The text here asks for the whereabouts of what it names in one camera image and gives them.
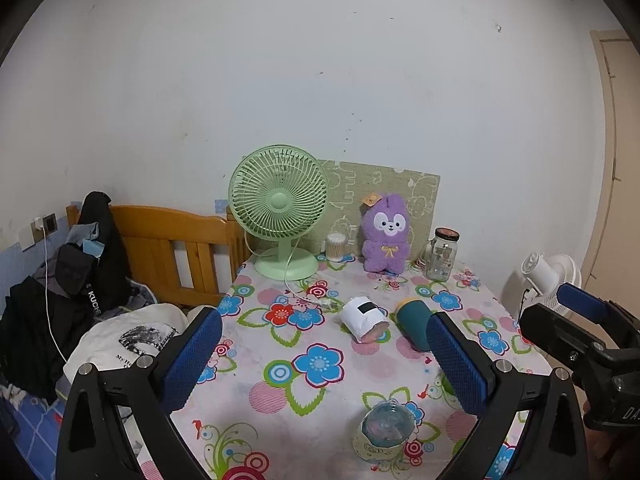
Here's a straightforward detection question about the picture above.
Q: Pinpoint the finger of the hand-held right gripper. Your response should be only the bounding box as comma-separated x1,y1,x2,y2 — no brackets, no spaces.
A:
519,303,618,388
556,282,640,333

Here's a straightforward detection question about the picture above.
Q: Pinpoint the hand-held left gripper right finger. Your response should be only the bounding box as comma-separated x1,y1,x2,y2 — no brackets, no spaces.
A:
426,311,590,480

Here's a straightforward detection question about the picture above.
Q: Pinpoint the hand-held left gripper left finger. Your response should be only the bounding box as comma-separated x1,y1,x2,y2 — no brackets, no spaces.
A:
55,306,224,480

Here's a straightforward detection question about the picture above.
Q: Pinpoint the teal cup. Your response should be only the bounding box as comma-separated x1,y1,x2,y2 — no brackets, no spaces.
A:
396,298,435,352

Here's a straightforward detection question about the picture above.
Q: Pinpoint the white cup with black label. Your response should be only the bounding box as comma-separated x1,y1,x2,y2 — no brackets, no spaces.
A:
339,296,390,344

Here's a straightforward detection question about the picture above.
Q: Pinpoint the white standing fan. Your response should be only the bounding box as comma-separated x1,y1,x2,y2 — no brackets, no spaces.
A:
515,252,584,322

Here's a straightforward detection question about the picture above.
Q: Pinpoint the white printed shirt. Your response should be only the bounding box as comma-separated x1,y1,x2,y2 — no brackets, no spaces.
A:
62,304,205,413

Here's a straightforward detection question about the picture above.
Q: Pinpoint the clear plastic bottle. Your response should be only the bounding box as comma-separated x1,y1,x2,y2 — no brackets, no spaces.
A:
352,400,417,462

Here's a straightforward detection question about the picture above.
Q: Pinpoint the glass jar with dark lid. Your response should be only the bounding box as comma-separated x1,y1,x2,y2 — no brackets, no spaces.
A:
425,227,460,282

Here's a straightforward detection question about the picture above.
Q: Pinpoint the floral tablecloth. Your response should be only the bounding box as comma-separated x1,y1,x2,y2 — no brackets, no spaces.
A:
129,254,552,480

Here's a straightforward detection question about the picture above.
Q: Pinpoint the wooden bed headboard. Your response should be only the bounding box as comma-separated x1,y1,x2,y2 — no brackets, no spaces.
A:
66,203,247,309

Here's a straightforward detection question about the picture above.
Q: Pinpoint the black hanging jacket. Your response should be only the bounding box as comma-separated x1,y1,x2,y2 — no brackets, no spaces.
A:
54,191,133,319

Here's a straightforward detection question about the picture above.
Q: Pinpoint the purple plush toy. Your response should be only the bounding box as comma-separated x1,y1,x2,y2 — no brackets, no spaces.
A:
360,192,414,275

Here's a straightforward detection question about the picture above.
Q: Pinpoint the beige door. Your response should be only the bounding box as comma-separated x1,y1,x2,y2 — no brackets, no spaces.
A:
580,30,640,313

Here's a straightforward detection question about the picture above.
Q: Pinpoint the black clothes pile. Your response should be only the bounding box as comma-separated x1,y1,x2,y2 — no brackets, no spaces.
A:
0,275,97,402

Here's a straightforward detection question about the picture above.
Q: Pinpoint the cotton swab container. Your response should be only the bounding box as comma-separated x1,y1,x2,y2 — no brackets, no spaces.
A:
325,233,349,262

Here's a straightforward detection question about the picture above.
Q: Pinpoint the green desk fan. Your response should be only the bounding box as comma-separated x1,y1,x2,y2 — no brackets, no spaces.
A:
228,145,331,281

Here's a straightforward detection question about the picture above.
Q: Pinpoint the blue bedsheet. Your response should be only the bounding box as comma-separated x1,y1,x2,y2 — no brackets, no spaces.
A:
0,385,68,480

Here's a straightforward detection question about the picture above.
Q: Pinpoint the green patterned board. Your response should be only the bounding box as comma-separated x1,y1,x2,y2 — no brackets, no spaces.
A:
316,159,442,264

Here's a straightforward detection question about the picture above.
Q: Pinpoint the white fan cable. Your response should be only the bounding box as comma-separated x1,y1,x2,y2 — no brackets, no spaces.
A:
282,234,347,313

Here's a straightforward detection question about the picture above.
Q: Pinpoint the white charger cable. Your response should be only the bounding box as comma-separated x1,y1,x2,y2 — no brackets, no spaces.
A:
42,232,69,362

